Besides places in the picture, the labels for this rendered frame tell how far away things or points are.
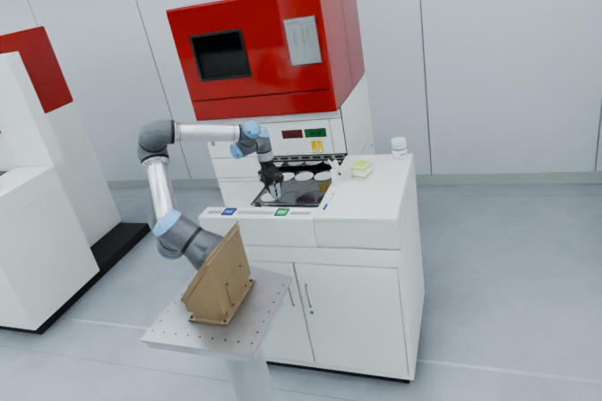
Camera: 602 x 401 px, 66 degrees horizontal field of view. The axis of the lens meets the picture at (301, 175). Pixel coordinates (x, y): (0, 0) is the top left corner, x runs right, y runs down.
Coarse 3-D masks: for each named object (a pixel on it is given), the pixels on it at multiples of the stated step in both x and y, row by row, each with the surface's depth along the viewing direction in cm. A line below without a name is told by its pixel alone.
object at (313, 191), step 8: (272, 184) 242; (288, 184) 238; (296, 184) 237; (304, 184) 235; (312, 184) 234; (320, 184) 232; (328, 184) 230; (264, 192) 235; (280, 192) 231; (288, 192) 230; (296, 192) 229; (304, 192) 227; (312, 192) 226; (320, 192) 224; (256, 200) 228; (272, 200) 225; (280, 200) 224; (288, 200) 222; (296, 200) 221; (304, 200) 219; (312, 200) 218; (320, 200) 216
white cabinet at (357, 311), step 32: (416, 192) 238; (416, 224) 235; (256, 256) 210; (288, 256) 204; (320, 256) 199; (352, 256) 193; (384, 256) 188; (416, 256) 233; (288, 288) 211; (320, 288) 207; (352, 288) 201; (384, 288) 196; (416, 288) 230; (288, 320) 222; (320, 320) 216; (352, 320) 210; (384, 320) 204; (416, 320) 227; (288, 352) 233; (320, 352) 226; (352, 352) 219; (384, 352) 212; (416, 352) 225
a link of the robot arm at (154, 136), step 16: (144, 128) 183; (160, 128) 181; (176, 128) 184; (192, 128) 186; (208, 128) 189; (224, 128) 191; (240, 128) 194; (256, 128) 194; (144, 144) 184; (160, 144) 184
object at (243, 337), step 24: (264, 288) 178; (168, 312) 175; (192, 312) 172; (240, 312) 168; (264, 312) 165; (144, 336) 165; (168, 336) 163; (192, 336) 161; (216, 336) 159; (240, 336) 157; (264, 336) 158; (240, 360) 152
